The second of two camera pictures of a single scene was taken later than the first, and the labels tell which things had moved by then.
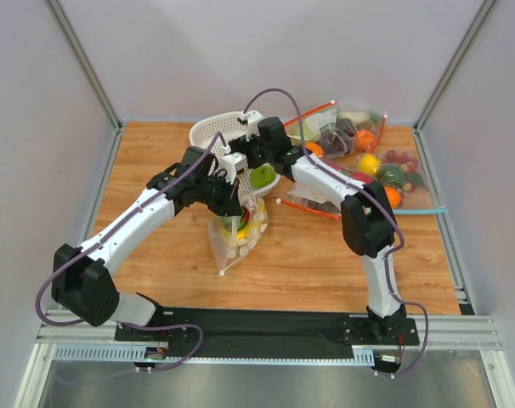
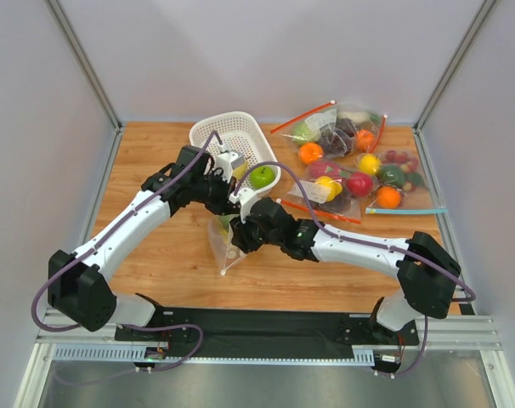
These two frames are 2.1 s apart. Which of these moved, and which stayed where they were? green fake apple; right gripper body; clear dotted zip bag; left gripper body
Moved: right gripper body
Stayed: green fake apple; clear dotted zip bag; left gripper body
